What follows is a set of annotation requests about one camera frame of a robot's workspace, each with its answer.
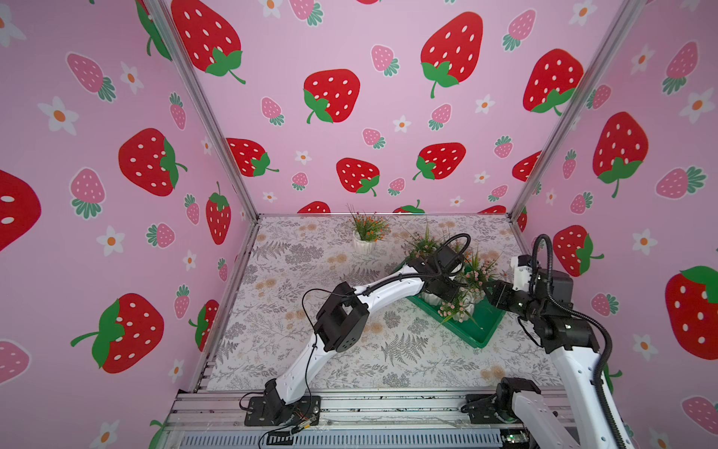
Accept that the green plastic storage tray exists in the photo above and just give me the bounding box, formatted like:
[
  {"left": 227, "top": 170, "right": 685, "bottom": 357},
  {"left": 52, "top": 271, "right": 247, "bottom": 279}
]
[{"left": 400, "top": 260, "right": 506, "bottom": 349}]

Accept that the pink flower pot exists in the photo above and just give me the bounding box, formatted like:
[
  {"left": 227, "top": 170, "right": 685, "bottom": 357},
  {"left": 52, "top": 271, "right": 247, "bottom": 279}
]
[
  {"left": 438, "top": 288, "right": 485, "bottom": 325},
  {"left": 403, "top": 225, "right": 443, "bottom": 260}
]

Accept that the orange flower potted plant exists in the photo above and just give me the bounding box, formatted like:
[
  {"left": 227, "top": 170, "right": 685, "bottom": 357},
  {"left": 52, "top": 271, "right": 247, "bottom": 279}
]
[{"left": 456, "top": 252, "right": 498, "bottom": 304}]

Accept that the tall orange flower pot back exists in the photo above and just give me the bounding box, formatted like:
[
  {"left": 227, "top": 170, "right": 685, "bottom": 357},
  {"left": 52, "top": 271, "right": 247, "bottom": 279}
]
[{"left": 349, "top": 208, "right": 390, "bottom": 256}]

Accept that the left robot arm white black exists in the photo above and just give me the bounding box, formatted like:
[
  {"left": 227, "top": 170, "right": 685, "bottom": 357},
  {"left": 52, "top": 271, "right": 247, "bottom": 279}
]
[{"left": 265, "top": 259, "right": 462, "bottom": 408}]

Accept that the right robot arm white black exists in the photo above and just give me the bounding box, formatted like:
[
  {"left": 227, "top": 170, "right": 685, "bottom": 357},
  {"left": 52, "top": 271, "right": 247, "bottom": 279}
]
[{"left": 484, "top": 266, "right": 635, "bottom": 448}]

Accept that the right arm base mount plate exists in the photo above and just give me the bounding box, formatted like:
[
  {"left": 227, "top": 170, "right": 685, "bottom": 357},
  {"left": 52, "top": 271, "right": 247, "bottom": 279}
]
[{"left": 460, "top": 393, "right": 523, "bottom": 425}]

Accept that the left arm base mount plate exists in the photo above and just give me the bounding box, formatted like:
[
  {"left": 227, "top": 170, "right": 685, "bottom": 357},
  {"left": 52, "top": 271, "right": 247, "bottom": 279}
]
[{"left": 244, "top": 395, "right": 322, "bottom": 427}]

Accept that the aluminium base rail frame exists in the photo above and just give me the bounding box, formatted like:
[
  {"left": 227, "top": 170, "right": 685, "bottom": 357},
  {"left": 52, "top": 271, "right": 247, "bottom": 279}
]
[{"left": 151, "top": 387, "right": 542, "bottom": 448}]

